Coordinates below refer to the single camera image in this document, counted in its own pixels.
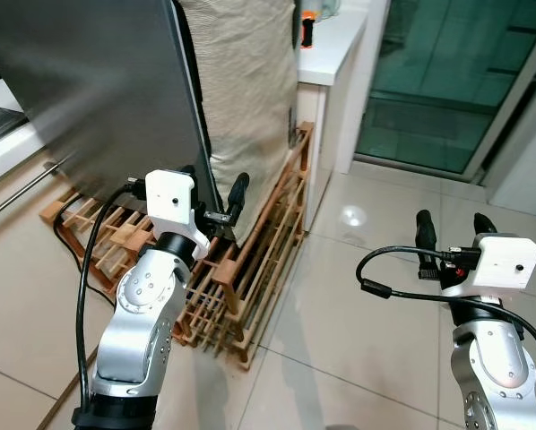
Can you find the grey steel fridge door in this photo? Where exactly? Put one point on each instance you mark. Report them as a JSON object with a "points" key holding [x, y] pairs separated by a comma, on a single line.
{"points": [[89, 81]]}

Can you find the brown wooden slatted rack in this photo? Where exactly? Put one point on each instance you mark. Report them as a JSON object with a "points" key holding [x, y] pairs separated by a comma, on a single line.
{"points": [[250, 287]]}

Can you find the beige crumpled cloth cover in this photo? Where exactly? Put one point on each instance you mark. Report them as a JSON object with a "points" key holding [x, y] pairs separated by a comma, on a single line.
{"points": [[250, 90]]}

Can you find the green glass sliding door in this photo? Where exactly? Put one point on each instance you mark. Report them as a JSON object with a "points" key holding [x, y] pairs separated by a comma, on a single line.
{"points": [[447, 72]]}

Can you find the white cabinet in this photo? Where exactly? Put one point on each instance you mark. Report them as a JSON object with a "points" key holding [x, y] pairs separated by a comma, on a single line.
{"points": [[335, 49]]}

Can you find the orange and black tool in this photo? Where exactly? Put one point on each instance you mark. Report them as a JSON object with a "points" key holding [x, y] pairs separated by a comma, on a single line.
{"points": [[308, 31]]}

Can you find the clear glass jar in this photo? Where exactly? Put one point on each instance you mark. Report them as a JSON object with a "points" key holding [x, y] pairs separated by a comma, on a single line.
{"points": [[328, 8]]}

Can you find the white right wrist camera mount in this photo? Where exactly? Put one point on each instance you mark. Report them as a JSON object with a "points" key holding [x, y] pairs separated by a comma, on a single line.
{"points": [[505, 264]]}

